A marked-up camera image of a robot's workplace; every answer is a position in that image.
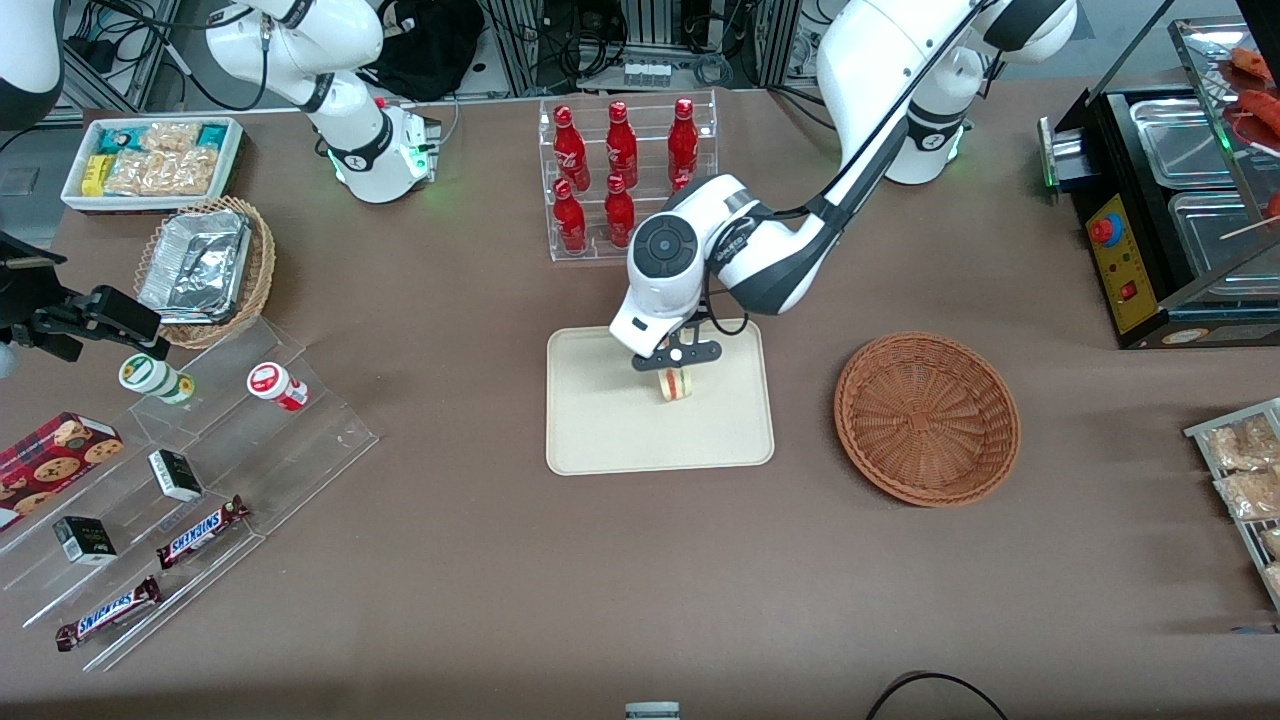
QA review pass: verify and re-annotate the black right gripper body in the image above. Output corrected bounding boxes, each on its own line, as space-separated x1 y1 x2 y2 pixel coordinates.
0 234 99 351

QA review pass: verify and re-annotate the beige plastic tray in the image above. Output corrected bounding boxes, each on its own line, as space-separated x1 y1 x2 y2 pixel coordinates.
545 318 776 477

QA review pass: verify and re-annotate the light wicker basket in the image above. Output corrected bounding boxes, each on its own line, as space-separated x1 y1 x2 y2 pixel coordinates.
135 195 276 349

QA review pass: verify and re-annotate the brown wicker basket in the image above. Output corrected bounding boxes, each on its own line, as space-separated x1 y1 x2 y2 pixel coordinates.
833 332 1021 507

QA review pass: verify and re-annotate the green-lidded sunflower jar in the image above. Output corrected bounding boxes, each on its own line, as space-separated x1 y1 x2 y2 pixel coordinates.
118 353 196 405

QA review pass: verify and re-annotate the clear acrylic bottle rack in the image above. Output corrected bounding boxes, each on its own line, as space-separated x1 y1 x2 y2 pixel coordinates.
538 88 719 264

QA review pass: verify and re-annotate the silver foil container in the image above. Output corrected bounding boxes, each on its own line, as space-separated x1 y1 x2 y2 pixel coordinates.
138 208 251 323

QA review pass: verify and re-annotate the white snack bin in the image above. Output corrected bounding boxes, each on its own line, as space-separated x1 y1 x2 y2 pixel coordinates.
60 116 246 216

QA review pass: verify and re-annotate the red tartan cookie box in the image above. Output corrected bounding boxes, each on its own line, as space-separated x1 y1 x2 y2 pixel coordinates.
0 412 124 531

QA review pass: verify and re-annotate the clear cracker bag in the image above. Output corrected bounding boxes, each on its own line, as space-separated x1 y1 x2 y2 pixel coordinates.
138 121 201 156
160 148 219 196
105 150 166 196

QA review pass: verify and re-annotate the red-lidded white jar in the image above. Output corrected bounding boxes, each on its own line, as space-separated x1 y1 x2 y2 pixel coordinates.
247 362 309 413

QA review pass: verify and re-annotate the small black carton box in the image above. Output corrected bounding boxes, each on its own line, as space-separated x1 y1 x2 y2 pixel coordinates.
52 516 118 566
148 449 204 503

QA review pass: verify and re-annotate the clear acrylic tiered shelf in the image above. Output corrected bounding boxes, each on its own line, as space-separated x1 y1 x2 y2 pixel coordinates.
0 318 381 673

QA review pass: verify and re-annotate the Snickers chocolate bar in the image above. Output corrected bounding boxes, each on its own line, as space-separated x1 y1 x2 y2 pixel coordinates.
155 495 251 571
55 575 163 653

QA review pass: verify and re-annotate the black bag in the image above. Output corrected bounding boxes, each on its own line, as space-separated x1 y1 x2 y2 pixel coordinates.
365 0 486 101

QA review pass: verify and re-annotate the black food warmer machine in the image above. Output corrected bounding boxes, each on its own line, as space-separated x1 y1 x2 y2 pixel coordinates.
1038 15 1280 351

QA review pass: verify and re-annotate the steel warmer pan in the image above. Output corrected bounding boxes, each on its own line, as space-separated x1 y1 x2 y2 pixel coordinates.
1130 98 1241 191
1168 190 1280 301

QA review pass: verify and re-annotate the clear fried snack bag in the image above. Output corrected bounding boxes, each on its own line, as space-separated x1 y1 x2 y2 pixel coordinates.
1203 415 1280 471
1215 470 1280 521

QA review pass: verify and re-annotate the black floor cable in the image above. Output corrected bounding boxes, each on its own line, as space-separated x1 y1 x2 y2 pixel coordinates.
865 672 1011 720

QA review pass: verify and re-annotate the metal wire tray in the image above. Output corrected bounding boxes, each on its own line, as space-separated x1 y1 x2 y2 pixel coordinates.
1185 398 1280 611

